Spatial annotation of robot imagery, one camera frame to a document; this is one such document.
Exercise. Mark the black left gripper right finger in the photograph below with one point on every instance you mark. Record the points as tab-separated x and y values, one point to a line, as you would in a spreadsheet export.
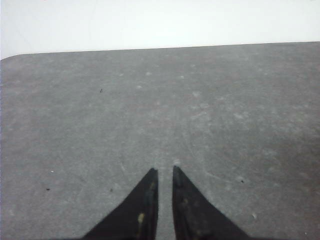
195	218

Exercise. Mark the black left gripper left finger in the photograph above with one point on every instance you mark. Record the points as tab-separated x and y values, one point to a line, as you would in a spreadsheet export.
136	217

